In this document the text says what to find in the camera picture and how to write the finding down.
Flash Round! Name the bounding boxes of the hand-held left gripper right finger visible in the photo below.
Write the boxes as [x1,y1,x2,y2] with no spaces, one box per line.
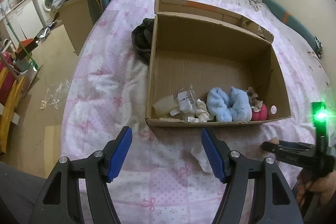
[201,127,306,224]

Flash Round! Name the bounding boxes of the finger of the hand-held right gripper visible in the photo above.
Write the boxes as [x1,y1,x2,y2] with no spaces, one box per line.
[261,141,326,169]

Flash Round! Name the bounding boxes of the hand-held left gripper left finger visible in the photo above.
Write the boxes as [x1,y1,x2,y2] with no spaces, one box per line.
[34,126,133,224]

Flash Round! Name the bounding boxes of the cream scrunchie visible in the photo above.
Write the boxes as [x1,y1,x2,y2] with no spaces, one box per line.
[184,99,210,123]

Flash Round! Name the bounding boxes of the pink fluffy ball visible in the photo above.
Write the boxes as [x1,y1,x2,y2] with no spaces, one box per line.
[251,104,269,122]

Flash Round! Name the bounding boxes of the beige floral scrunchie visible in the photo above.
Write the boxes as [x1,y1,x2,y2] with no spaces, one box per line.
[246,87,264,111]

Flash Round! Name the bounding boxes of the cream item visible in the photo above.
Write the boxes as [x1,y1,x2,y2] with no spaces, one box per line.
[153,95,181,117]

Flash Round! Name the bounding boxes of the cardboard box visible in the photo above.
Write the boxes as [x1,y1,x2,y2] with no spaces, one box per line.
[146,0,292,128]

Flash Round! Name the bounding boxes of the person's right hand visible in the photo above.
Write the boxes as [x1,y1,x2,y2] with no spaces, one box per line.
[297,170,336,214]

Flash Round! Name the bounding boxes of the clear plastic bags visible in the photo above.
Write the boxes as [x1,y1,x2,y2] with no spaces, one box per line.
[41,81,71,110]

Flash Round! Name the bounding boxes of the dark grey fabric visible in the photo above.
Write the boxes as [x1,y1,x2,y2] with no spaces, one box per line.
[0,161,57,224]

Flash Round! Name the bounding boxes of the black cloth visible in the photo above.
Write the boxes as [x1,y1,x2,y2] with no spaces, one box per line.
[131,18,155,64]

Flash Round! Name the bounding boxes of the teal pillow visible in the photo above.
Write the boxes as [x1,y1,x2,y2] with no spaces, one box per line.
[262,0,319,43]

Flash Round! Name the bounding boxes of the yellow and red boards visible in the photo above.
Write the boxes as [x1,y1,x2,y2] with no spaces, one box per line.
[0,61,27,153]

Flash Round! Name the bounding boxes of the large brown floor box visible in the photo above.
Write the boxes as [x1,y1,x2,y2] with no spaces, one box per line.
[58,0,95,56]

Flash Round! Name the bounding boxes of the white counter cabinet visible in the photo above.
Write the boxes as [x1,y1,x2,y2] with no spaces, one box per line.
[0,0,42,41]

